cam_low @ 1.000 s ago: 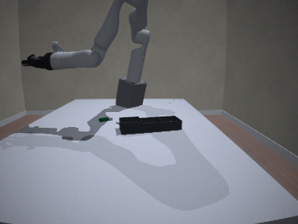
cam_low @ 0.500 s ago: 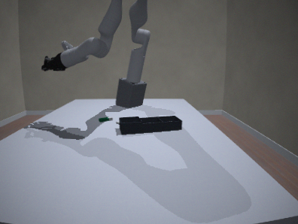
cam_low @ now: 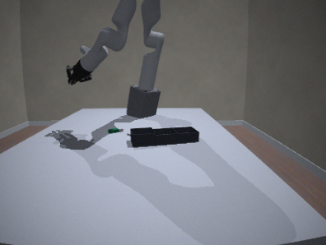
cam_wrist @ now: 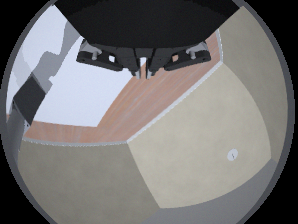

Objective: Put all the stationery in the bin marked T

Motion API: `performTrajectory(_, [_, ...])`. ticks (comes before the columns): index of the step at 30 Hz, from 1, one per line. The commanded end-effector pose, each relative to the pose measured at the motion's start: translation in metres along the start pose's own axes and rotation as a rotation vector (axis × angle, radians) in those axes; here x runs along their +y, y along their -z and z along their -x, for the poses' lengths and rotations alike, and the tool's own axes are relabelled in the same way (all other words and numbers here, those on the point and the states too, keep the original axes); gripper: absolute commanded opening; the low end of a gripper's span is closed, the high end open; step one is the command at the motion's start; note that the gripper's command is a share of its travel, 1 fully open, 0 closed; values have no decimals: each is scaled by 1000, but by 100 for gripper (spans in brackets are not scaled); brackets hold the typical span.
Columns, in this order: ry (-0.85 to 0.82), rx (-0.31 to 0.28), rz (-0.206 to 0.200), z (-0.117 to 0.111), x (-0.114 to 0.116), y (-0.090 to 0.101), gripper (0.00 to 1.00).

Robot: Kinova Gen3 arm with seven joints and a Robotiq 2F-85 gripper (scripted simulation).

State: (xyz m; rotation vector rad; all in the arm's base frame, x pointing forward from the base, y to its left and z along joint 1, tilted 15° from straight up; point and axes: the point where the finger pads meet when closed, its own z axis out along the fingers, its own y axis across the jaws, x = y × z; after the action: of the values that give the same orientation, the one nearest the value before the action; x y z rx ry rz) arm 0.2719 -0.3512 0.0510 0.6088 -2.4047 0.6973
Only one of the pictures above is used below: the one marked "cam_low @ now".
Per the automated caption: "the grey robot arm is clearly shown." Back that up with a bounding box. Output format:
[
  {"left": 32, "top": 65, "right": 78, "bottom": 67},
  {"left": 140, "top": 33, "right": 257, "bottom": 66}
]
[{"left": 80, "top": 0, "right": 165, "bottom": 90}]

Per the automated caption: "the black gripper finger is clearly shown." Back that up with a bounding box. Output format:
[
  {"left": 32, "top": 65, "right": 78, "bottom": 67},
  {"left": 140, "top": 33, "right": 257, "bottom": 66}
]
[
  {"left": 71, "top": 74, "right": 91, "bottom": 85},
  {"left": 67, "top": 66, "right": 80, "bottom": 85}
]

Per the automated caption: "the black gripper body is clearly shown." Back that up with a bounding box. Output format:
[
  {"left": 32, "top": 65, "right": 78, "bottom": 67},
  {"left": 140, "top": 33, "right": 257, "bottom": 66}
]
[{"left": 72, "top": 60, "right": 92, "bottom": 77}]

